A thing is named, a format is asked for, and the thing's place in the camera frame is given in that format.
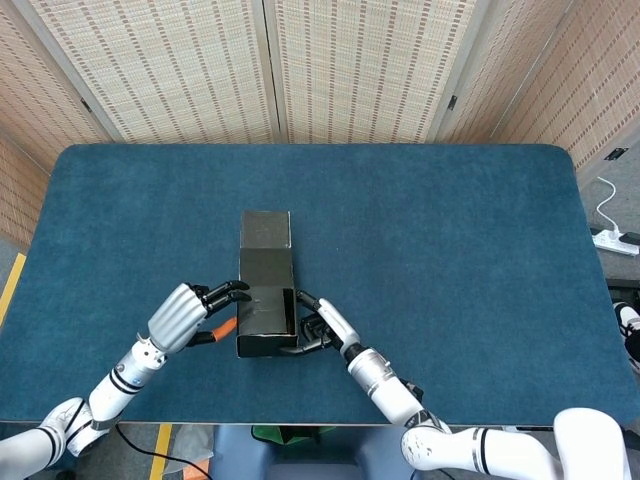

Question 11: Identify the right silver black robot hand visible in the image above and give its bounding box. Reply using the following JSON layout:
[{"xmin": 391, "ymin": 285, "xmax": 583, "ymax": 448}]
[{"xmin": 279, "ymin": 288, "xmax": 362, "ymax": 359}]

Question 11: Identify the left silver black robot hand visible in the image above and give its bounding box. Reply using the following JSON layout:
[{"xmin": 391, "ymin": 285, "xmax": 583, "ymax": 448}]
[{"xmin": 148, "ymin": 279, "xmax": 251, "ymax": 354}]

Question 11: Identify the black cardboard box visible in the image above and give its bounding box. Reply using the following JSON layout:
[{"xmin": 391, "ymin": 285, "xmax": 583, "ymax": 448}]
[{"xmin": 235, "ymin": 209, "xmax": 300, "ymax": 360}]

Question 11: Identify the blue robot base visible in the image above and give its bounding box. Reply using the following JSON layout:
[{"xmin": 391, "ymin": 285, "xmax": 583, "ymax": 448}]
[{"xmin": 207, "ymin": 425, "xmax": 416, "ymax": 480}]

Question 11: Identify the grey plastic bag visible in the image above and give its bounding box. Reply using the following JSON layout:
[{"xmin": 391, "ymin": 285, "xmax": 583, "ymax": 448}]
[{"xmin": 167, "ymin": 424, "xmax": 216, "ymax": 474}]

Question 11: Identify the green bag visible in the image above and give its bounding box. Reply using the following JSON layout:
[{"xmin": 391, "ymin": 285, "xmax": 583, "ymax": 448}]
[{"xmin": 250, "ymin": 424, "xmax": 321, "ymax": 446}]

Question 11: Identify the woven folding screen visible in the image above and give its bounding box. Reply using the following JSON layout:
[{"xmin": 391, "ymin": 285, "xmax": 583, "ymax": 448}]
[{"xmin": 0, "ymin": 0, "xmax": 640, "ymax": 249}]

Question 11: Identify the white power strip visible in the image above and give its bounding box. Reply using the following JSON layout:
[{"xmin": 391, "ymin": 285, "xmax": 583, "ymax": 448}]
[{"xmin": 591, "ymin": 227, "xmax": 640, "ymax": 257}]

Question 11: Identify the black and white shoe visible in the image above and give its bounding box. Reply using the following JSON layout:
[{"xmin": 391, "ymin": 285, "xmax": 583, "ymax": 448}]
[{"xmin": 613, "ymin": 299, "xmax": 640, "ymax": 374}]

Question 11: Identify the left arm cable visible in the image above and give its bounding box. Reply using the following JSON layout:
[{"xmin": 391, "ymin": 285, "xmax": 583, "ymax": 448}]
[{"xmin": 115, "ymin": 423, "xmax": 211, "ymax": 474}]

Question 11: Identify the white power cable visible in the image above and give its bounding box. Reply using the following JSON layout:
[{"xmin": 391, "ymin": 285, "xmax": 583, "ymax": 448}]
[{"xmin": 595, "ymin": 175, "xmax": 624, "ymax": 236}]

